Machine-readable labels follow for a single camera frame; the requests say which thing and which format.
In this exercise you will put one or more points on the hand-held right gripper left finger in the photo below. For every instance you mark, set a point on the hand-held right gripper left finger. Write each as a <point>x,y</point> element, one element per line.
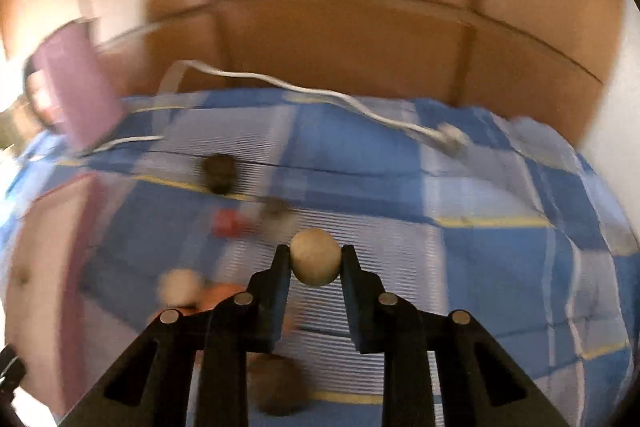
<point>280,292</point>

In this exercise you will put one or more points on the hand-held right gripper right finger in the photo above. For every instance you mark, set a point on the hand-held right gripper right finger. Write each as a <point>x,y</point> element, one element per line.
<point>352,302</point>

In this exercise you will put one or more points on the beige round fruit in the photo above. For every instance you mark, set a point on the beige round fruit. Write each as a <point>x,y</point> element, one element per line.
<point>315,257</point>

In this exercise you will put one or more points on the pink plastic container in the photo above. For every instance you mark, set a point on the pink plastic container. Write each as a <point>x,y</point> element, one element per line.
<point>45,287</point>

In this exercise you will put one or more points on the orange carrot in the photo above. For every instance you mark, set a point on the orange carrot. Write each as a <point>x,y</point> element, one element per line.
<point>220,294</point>

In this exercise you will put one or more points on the small grey-brown fruit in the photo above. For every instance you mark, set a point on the small grey-brown fruit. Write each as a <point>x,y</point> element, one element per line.
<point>276,209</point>

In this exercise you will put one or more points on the small red fruit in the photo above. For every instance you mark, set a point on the small red fruit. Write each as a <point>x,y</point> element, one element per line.
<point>231,223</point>

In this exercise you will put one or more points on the brown round fruit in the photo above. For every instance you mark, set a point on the brown round fruit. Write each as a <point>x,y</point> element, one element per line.
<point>277,384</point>

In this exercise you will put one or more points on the pale round fruit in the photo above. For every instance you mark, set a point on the pale round fruit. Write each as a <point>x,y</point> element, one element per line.
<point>179,288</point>

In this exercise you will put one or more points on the blue plaid bedsheet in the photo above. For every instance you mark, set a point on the blue plaid bedsheet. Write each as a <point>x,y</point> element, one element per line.
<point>450,257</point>

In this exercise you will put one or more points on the brown round toy potato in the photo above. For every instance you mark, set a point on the brown round toy potato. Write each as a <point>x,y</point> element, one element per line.
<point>220,172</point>

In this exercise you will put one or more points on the pink upright box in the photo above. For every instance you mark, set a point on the pink upright box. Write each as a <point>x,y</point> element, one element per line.
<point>80,87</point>

